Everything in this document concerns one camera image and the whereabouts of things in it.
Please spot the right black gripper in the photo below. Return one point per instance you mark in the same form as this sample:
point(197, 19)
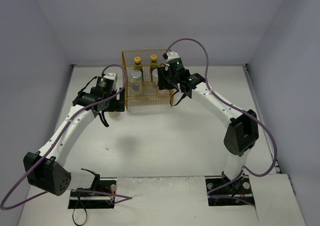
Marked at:
point(163, 79)

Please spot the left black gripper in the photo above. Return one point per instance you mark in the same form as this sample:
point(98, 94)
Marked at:
point(117, 103)

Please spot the yellow lid spice jar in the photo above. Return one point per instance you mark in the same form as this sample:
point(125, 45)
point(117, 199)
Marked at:
point(114, 114)

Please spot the white shaker blue label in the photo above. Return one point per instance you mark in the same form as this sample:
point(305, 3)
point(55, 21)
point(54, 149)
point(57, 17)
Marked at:
point(155, 79)

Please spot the pink lid spice jar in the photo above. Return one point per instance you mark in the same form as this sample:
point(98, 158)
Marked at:
point(163, 93)

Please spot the yellow cap sauce bottle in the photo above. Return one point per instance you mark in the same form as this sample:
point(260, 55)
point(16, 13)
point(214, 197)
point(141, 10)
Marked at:
point(138, 66)
point(153, 65)

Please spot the silver lid white shaker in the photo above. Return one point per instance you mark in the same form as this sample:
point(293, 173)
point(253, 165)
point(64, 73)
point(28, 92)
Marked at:
point(136, 78)

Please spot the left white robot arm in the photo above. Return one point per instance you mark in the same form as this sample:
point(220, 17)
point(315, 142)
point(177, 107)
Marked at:
point(45, 168)

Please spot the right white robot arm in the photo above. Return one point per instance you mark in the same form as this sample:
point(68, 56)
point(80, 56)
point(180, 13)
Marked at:
point(241, 131)

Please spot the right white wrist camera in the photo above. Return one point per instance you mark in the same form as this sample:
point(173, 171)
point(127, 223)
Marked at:
point(170, 55)

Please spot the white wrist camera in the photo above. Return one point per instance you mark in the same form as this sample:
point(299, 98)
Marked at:
point(110, 80)
point(170, 55)

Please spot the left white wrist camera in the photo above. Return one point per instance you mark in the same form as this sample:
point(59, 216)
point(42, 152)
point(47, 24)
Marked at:
point(110, 80)

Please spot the yellow wire rack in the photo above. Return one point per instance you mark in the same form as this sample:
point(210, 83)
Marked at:
point(149, 95)

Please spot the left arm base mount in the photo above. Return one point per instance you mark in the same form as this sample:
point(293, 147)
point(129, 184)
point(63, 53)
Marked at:
point(81, 200)

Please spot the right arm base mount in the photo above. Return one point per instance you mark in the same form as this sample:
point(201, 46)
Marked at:
point(239, 193)

